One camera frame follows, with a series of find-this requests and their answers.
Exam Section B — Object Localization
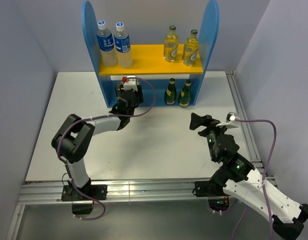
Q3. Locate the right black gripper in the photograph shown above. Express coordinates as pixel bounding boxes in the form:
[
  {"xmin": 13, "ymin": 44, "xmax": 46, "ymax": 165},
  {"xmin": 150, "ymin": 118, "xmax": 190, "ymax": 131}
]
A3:
[{"xmin": 189, "ymin": 112, "xmax": 231, "ymax": 161}]

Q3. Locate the black drink can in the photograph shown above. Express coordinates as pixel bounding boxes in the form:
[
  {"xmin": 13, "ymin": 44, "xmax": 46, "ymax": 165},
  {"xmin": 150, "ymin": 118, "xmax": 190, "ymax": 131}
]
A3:
[{"xmin": 115, "ymin": 82, "xmax": 124, "ymax": 97}]

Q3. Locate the green glass bottle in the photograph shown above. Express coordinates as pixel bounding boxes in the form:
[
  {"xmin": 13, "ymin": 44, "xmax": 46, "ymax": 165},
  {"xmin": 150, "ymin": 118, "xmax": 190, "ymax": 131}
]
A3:
[
  {"xmin": 178, "ymin": 80, "xmax": 191, "ymax": 108},
  {"xmin": 164, "ymin": 78, "xmax": 177, "ymax": 105}
]

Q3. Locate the clear soda bottle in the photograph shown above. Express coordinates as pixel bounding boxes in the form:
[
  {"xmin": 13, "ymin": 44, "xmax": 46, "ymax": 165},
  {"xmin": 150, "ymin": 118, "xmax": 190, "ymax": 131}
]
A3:
[
  {"xmin": 164, "ymin": 25, "xmax": 179, "ymax": 62},
  {"xmin": 182, "ymin": 29, "xmax": 199, "ymax": 66}
]

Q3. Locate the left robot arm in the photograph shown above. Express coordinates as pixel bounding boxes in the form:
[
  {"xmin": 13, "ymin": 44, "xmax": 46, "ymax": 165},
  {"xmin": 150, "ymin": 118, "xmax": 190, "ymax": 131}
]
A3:
[{"xmin": 51, "ymin": 79, "xmax": 143, "ymax": 201}]

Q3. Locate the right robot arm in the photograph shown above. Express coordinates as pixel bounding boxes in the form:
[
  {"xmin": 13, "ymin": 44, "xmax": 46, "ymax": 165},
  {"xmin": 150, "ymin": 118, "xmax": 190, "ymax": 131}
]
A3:
[{"xmin": 189, "ymin": 112, "xmax": 308, "ymax": 240}]

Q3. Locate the blue and yellow shelf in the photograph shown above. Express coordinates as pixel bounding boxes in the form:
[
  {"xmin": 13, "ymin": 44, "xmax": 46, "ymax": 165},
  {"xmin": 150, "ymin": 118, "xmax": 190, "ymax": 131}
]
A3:
[{"xmin": 81, "ymin": 0, "xmax": 220, "ymax": 108}]

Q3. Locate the right blue-label water bottle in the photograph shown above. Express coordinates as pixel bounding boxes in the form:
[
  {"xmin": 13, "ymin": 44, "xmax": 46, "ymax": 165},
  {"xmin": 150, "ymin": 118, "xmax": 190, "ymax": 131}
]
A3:
[{"xmin": 114, "ymin": 22, "xmax": 133, "ymax": 69}]

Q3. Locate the blue-label water bottle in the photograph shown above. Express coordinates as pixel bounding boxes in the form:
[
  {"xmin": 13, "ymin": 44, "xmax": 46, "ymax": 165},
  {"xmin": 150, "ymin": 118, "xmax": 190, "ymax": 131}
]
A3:
[
  {"xmin": 97, "ymin": 20, "xmax": 118, "ymax": 67},
  {"xmin": 114, "ymin": 22, "xmax": 133, "ymax": 69}
]

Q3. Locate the left blue-label water bottle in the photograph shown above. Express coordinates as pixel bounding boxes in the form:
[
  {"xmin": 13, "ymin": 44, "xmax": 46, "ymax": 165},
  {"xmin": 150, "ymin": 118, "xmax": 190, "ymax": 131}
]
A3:
[{"xmin": 97, "ymin": 20, "xmax": 118, "ymax": 67}]

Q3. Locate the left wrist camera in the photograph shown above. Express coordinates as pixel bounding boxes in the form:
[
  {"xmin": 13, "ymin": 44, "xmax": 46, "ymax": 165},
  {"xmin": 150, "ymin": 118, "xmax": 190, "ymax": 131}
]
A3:
[{"xmin": 122, "ymin": 75, "xmax": 139, "ymax": 92}]

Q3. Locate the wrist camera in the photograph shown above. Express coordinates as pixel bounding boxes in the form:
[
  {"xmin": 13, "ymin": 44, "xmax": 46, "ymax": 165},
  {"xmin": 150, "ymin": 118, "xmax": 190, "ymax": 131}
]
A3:
[
  {"xmin": 216, "ymin": 112, "xmax": 241, "ymax": 129},
  {"xmin": 122, "ymin": 75, "xmax": 139, "ymax": 92}
]

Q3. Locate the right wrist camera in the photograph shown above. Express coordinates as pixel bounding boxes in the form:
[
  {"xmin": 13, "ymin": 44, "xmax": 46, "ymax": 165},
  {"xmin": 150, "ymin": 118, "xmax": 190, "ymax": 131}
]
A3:
[{"xmin": 216, "ymin": 112, "xmax": 241, "ymax": 129}]

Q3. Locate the aluminium front rail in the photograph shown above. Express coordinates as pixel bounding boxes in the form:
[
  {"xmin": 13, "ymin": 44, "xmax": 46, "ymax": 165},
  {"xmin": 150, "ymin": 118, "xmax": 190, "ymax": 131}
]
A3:
[{"xmin": 18, "ymin": 176, "xmax": 277, "ymax": 206}]

